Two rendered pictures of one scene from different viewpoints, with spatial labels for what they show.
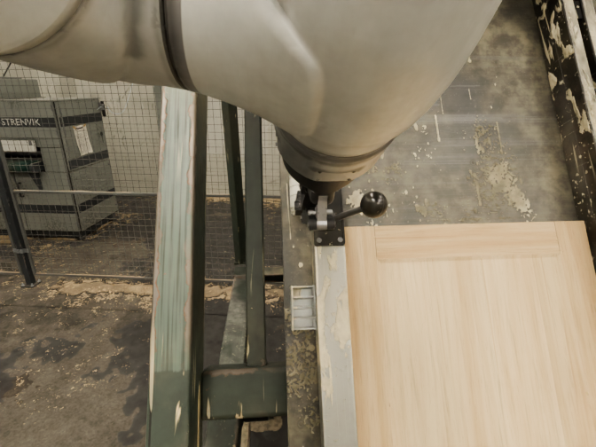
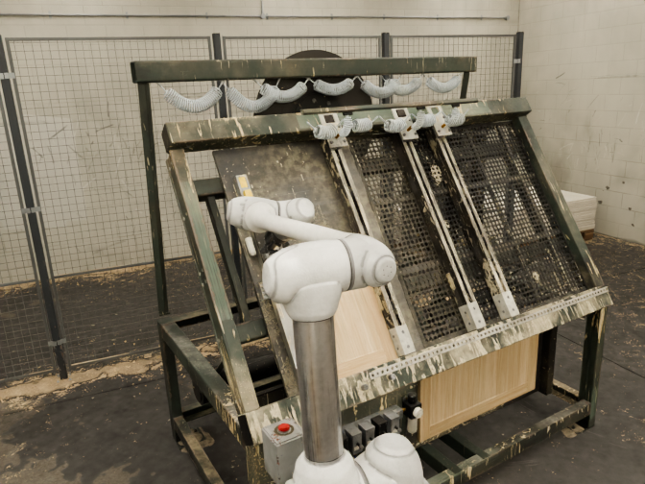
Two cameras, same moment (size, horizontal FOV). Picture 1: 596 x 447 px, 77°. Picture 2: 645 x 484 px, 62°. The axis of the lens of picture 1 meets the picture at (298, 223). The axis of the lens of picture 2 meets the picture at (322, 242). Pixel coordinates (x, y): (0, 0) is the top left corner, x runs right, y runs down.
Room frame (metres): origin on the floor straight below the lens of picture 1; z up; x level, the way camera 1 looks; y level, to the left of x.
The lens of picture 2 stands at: (-1.45, 0.68, 2.05)
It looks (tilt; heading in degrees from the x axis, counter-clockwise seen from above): 16 degrees down; 334
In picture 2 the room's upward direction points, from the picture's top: 3 degrees counter-clockwise
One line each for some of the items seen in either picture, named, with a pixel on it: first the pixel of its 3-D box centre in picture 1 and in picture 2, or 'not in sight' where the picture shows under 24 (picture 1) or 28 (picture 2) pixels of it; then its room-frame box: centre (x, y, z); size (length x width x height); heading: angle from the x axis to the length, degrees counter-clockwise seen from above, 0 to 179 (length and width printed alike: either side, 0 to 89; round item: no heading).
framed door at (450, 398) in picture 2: not in sight; (482, 369); (0.53, -1.23, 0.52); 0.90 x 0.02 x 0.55; 94
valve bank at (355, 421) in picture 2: not in sight; (376, 434); (0.14, -0.31, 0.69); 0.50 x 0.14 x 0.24; 94
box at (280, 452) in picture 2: not in sight; (285, 451); (0.04, 0.13, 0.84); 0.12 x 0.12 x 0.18; 4
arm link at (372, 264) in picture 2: not in sight; (366, 261); (-0.35, 0.03, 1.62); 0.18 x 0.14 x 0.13; 175
